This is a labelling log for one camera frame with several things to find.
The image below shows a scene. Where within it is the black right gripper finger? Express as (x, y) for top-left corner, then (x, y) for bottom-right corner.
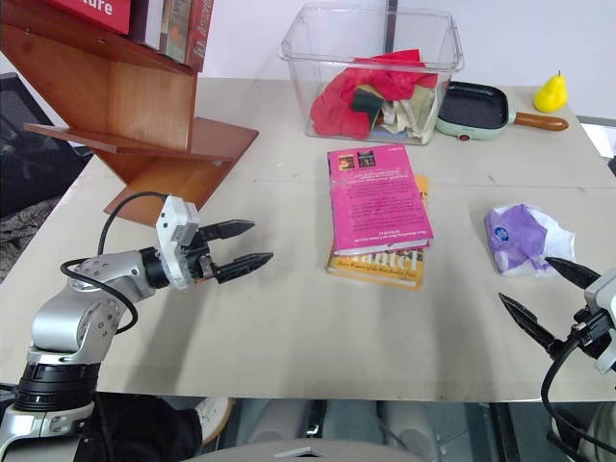
(544, 256), (603, 290)
(498, 292), (564, 358)

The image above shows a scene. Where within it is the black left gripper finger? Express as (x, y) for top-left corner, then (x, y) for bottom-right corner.
(199, 218), (257, 242)
(214, 251), (275, 285)

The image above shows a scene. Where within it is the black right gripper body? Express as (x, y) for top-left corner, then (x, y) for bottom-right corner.
(552, 306), (616, 361)

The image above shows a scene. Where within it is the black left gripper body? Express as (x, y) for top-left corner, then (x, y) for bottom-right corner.
(185, 230), (220, 285)

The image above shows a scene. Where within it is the yellow book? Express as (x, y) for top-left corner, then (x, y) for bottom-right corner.
(325, 174), (430, 292)

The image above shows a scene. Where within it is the pink book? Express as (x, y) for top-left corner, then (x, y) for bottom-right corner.
(326, 142), (435, 257)

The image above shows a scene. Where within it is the brown wooden bookshelf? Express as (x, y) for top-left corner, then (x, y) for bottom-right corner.
(0, 0), (261, 225)

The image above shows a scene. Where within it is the dark red book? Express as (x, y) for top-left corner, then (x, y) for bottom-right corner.
(184, 0), (216, 74)

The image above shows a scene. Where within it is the white and dark book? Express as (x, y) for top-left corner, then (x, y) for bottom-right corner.
(128, 0), (164, 52)

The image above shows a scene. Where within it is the red book with white letters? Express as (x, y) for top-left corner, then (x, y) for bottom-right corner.
(44, 0), (133, 37)

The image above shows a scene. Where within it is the purple tissue pack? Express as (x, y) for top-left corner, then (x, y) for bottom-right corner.
(482, 202), (577, 280)

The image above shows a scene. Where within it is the red cloth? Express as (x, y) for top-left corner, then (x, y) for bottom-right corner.
(308, 47), (440, 139)

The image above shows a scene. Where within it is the dark rounded shape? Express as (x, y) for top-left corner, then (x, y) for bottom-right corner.
(90, 392), (204, 462)

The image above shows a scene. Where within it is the yellow toy pear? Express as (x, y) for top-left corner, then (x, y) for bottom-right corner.
(533, 70), (571, 115)

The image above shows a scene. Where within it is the dark green cloth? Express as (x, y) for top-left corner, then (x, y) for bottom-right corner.
(349, 83), (387, 129)

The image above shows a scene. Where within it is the green electric frying pan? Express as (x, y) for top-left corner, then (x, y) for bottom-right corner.
(434, 80), (571, 142)

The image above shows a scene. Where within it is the beige cloth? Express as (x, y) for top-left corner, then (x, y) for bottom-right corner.
(378, 85), (440, 143)

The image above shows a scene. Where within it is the clear plastic bin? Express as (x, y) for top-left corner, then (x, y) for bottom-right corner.
(278, 1), (466, 146)

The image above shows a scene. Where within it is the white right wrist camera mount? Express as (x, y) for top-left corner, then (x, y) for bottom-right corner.
(582, 270), (616, 376)

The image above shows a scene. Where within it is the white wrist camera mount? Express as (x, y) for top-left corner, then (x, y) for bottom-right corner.
(154, 194), (201, 292)
(582, 270), (616, 376)

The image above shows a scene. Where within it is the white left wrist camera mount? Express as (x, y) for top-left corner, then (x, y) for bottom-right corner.
(154, 194), (201, 292)

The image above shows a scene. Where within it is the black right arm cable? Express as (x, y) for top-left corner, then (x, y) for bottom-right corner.
(539, 325), (616, 462)

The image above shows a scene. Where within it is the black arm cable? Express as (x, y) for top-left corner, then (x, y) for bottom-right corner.
(539, 325), (616, 462)
(59, 191), (173, 336)

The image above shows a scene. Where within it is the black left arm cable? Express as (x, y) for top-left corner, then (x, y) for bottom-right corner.
(59, 191), (173, 336)

